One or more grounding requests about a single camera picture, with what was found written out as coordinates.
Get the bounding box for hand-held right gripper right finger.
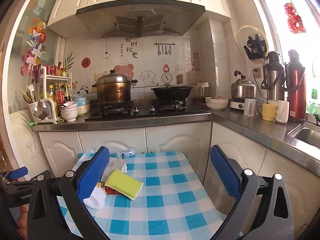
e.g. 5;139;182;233
210;144;294;240

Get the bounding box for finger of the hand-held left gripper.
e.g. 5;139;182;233
0;166;29;182
0;170;52;194

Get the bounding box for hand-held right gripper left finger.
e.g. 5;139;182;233
27;146;110;240

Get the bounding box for bubble wrap sheet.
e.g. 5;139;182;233
83;182;107;209

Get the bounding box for red snack wrapper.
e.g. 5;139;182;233
100;181;125;196

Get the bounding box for white printed wrapper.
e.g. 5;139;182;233
101;157;128;183

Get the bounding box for yellow green sponge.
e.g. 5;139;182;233
104;169;144;201

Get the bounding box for white blue labelled bottle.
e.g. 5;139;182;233
117;149;137;159

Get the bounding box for grey kitchen countertop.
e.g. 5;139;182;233
31;105;320;178

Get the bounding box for blue checked tablecloth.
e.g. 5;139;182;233
57;151;244;240

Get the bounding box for white base cabinets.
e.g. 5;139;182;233
39;121;320;240

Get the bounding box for steel ladle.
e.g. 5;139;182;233
32;85;49;119

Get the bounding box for white utensil holder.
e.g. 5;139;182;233
28;101;42;125

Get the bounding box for small white induction cooker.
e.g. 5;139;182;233
229;98;247;112

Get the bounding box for white flower print bowl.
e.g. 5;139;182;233
205;96;229;110

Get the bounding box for blue white cartoon cup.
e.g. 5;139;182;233
76;97;90;116

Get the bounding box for white spice rack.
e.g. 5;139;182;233
40;66;73;124

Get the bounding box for yellow cup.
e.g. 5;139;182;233
262;103;277;122

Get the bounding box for black glass gas hob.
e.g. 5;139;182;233
84;99;208;120

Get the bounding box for tall white mug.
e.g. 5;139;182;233
275;100;290;124

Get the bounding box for steel kettle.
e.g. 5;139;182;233
230;70;257;100

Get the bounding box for row of condiment bottles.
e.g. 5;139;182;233
46;61;73;117

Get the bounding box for steel stockpot with lid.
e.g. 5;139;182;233
92;70;138;105

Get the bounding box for steel sink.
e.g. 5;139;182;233
287;121;320;150

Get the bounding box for black wok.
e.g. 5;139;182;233
151;84;194;100

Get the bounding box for steel black thermos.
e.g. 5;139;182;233
260;51;285;102

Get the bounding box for red thermos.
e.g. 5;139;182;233
285;49;307;123

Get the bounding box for colourful flower stickers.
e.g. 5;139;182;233
20;21;48;75

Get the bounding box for black lid holder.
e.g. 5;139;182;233
244;35;267;60

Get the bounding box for glass pot lid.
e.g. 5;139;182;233
237;26;269;60

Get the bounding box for red paper-cut window decoration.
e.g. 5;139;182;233
284;2;307;34

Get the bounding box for steel range hood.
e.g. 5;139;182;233
76;1;206;40

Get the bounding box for white handled oil dispenser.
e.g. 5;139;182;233
196;81;209;97

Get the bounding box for purple handled knives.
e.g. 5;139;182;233
32;64;42;83

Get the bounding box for kitchen scale wall sticker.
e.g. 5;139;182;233
161;64;173;84

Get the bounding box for pendant lamp wall sticker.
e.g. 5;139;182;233
103;39;112;59

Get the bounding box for black calligraphy wall sticker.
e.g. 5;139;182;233
120;37;138;59

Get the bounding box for hanging utensils wall sticker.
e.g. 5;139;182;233
154;42;176;56

